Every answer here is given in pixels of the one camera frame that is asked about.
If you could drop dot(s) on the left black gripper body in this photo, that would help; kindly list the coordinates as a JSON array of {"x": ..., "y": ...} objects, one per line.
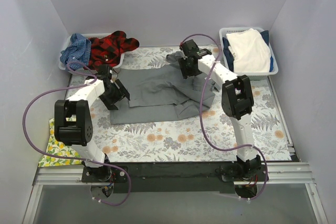
[{"x": 116, "y": 94}]

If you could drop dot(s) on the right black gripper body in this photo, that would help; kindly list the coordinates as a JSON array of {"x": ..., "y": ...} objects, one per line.
[{"x": 185, "y": 67}]

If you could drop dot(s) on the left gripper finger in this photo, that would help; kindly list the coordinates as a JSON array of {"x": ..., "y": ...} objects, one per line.
[
  {"x": 109, "y": 104},
  {"x": 123, "y": 91}
]

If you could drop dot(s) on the grey long sleeve shirt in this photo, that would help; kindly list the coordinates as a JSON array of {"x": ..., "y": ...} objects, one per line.
[{"x": 162, "y": 94}]

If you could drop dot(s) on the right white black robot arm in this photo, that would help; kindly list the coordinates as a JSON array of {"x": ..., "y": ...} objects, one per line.
[{"x": 237, "y": 103}]

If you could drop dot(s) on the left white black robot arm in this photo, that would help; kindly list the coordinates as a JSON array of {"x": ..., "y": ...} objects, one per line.
[{"x": 73, "y": 124}]

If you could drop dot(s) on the red black plaid shirt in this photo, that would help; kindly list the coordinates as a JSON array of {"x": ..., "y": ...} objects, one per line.
[{"x": 108, "y": 50}]

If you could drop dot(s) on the dark blue folded garment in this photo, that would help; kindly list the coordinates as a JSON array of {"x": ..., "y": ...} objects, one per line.
[{"x": 228, "y": 53}]

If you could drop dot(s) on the blue checked shirt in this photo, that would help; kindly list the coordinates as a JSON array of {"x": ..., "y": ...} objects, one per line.
[{"x": 78, "y": 51}]

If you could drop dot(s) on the left white plastic basket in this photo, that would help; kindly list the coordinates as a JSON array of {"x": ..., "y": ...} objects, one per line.
[{"x": 61, "y": 66}]

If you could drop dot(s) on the white folded shirt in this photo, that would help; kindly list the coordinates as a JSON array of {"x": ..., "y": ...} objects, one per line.
[{"x": 250, "y": 49}]

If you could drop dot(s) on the lemon print cloth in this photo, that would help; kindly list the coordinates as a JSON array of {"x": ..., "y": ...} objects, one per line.
[{"x": 57, "y": 148}]

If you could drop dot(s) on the floral patterned table mat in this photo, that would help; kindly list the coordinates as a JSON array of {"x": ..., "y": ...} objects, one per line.
[{"x": 184, "y": 141}]

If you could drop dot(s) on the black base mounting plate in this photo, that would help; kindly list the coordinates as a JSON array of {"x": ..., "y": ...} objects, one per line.
[{"x": 173, "y": 177}]

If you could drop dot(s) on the aluminium frame rail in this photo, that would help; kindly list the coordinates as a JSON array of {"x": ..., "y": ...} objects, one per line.
[{"x": 278, "y": 173}]

